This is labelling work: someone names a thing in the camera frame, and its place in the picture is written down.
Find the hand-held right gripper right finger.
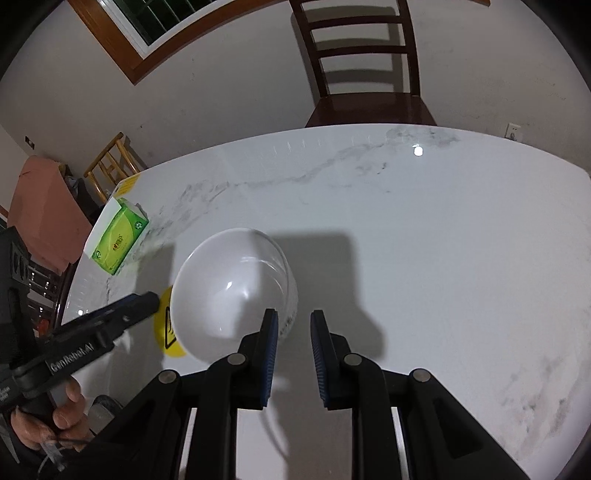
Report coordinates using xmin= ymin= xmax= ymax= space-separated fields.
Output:
xmin=310 ymin=309 xmax=532 ymax=480

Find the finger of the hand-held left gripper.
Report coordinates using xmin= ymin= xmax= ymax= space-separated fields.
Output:
xmin=45 ymin=291 xmax=160 ymax=377

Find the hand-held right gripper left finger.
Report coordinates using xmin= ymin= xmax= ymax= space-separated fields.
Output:
xmin=104 ymin=308 xmax=280 ymax=480

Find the white bowl blue print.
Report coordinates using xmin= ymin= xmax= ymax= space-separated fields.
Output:
xmin=171 ymin=227 xmax=301 ymax=363

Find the person's left hand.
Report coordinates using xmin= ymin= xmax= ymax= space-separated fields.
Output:
xmin=11 ymin=379 xmax=87 ymax=452

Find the round yellow sticker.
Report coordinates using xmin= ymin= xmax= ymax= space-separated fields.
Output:
xmin=153 ymin=286 xmax=188 ymax=359

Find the green tissue pack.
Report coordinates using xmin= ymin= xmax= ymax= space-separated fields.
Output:
xmin=84 ymin=198 xmax=150 ymax=277

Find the pink cloth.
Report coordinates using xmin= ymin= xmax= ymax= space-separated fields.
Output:
xmin=6 ymin=156 xmax=82 ymax=274

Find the bamboo chair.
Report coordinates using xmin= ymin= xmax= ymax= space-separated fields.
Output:
xmin=83 ymin=132 xmax=148 ymax=204

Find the dark wooden chair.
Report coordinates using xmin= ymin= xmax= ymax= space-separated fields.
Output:
xmin=289 ymin=0 xmax=438 ymax=128

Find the wooden window frame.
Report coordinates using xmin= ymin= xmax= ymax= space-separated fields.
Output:
xmin=68 ymin=0 xmax=288 ymax=86

